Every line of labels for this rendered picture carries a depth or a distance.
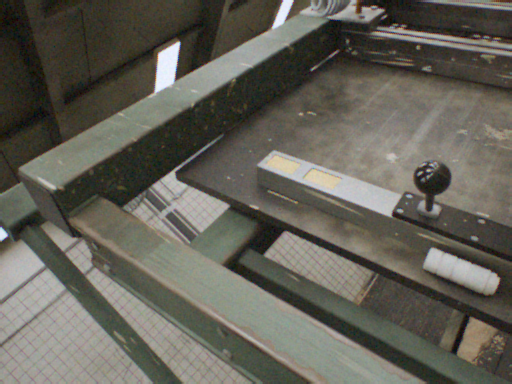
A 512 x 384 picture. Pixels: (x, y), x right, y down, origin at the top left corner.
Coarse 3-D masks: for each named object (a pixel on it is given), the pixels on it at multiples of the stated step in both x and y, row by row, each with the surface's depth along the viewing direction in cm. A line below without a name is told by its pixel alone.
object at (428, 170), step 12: (420, 168) 40; (432, 168) 39; (444, 168) 39; (420, 180) 40; (432, 180) 39; (444, 180) 39; (432, 192) 40; (420, 204) 49; (432, 204) 46; (432, 216) 48
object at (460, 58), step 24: (360, 0) 93; (360, 24) 94; (360, 48) 97; (384, 48) 93; (408, 48) 90; (432, 48) 87; (456, 48) 84; (480, 48) 82; (504, 48) 82; (432, 72) 90; (456, 72) 87; (480, 72) 84; (504, 72) 81
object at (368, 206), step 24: (264, 168) 61; (312, 168) 60; (288, 192) 61; (312, 192) 57; (336, 192) 55; (360, 192) 55; (384, 192) 54; (336, 216) 57; (360, 216) 54; (384, 216) 51; (408, 240) 51; (432, 240) 49; (480, 264) 46; (504, 264) 44
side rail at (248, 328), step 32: (96, 224) 53; (128, 224) 52; (96, 256) 58; (128, 256) 48; (160, 256) 47; (192, 256) 47; (128, 288) 56; (160, 288) 47; (192, 288) 43; (224, 288) 43; (256, 288) 43; (192, 320) 47; (224, 320) 40; (256, 320) 40; (288, 320) 39; (224, 352) 45; (256, 352) 40; (288, 352) 37; (320, 352) 37; (352, 352) 36
